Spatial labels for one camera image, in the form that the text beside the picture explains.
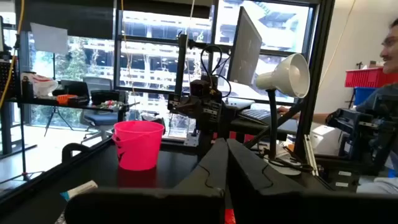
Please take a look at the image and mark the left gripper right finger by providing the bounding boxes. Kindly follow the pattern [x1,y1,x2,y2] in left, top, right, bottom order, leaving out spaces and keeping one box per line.
[226,138,398,224]

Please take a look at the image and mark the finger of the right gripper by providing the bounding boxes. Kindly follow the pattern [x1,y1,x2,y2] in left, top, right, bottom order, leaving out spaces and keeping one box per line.
[183,104,195,121]
[193,105,205,123]

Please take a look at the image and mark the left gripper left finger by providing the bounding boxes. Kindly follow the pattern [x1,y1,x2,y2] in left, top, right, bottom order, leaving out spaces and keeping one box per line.
[64,138,229,224]

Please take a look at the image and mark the red candy packet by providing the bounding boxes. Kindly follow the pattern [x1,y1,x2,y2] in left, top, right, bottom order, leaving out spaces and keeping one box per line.
[224,208,236,224]

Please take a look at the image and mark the white blue Hershey's bar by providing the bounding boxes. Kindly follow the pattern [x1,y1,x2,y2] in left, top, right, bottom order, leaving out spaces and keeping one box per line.
[60,180,99,202]

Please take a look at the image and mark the bag of assorted candy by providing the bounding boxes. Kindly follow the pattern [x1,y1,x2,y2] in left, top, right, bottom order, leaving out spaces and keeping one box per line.
[98,99,125,110]

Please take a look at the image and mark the black keyboard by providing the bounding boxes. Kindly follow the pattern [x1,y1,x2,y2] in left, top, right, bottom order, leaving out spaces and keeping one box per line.
[238,108,280,125]

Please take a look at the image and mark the black control box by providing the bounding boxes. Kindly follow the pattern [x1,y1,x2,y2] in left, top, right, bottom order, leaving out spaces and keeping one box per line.
[315,155,363,192]

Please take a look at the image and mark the pink plastic bucket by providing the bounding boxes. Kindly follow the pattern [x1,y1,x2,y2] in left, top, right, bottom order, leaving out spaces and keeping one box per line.
[111,120,165,172]

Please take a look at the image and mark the grey computer monitor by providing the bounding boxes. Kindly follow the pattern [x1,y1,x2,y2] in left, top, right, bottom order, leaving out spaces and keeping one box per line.
[226,6,264,87]

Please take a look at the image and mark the dark office desk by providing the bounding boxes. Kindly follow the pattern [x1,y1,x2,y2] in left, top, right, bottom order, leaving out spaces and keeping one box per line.
[229,107,299,141]

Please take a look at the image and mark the white box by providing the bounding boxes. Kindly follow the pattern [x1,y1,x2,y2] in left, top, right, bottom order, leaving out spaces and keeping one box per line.
[309,124,343,156]

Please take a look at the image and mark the white desk lamp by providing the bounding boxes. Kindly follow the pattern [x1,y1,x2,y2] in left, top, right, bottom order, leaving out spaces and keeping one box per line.
[255,52,311,177]

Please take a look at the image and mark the black case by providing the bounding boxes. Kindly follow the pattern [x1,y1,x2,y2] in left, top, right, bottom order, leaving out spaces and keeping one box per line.
[90,89,127,105]

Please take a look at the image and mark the office chair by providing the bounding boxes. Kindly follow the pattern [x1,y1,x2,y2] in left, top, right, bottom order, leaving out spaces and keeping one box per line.
[60,76,125,144]

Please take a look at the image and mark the orange black power tool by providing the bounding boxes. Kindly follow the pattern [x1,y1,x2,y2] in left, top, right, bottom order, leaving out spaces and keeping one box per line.
[55,93,90,106]

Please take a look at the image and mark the blue storage bin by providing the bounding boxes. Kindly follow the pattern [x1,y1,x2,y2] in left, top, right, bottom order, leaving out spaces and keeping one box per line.
[353,86,379,106]

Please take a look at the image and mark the black tripod stand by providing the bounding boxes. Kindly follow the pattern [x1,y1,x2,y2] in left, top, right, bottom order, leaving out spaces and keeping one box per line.
[43,52,75,138]
[0,102,46,185]

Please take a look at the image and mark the black side desk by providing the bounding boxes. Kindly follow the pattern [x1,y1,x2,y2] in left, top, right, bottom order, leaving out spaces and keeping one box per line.
[0,96,141,156]

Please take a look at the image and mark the white plastic bag red print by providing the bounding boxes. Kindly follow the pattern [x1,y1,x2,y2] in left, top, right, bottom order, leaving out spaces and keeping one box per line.
[21,71,59,98]

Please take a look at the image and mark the red storage bin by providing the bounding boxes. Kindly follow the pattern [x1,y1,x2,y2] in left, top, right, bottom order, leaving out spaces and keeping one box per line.
[344,67,398,88]

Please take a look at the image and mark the white paper sheet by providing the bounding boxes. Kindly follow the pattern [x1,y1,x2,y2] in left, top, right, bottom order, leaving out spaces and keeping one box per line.
[30,22,69,55]

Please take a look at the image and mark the black bottle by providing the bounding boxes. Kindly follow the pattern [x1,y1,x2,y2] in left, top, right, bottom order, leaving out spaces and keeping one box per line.
[21,73,34,101]

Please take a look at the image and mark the person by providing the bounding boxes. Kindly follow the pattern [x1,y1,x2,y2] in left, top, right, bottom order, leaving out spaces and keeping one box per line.
[276,17,398,175]

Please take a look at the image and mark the black perforated panel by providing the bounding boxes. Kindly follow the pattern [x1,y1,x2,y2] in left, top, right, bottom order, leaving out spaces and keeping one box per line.
[0,60,18,100]

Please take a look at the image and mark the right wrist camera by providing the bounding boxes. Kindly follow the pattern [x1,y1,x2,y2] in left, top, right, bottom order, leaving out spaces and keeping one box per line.
[189,79,213,97]

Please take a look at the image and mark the black lamp cable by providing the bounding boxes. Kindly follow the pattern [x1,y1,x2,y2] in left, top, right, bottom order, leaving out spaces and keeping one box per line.
[262,148,315,174]

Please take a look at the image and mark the black curved handle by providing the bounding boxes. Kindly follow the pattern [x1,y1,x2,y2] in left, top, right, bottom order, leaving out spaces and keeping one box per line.
[61,142,91,164]

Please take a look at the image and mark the yellow hanging cable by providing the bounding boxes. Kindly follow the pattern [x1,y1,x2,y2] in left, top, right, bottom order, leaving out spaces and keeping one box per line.
[0,0,25,108]

